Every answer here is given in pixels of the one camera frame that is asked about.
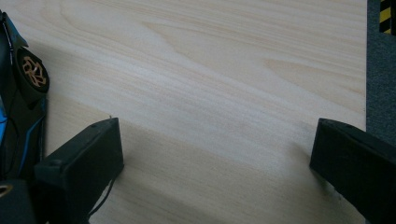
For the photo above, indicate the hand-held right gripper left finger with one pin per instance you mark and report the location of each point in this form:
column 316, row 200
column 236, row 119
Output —
column 81, row 161

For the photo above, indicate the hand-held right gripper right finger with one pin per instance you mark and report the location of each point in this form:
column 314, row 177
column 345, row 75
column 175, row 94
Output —
column 358, row 165

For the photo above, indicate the black and blue toy car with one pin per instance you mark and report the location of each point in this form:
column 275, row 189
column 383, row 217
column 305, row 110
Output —
column 18, row 102

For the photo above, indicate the yellow-black striped stand base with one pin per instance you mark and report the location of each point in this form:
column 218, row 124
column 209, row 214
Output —
column 386, row 15

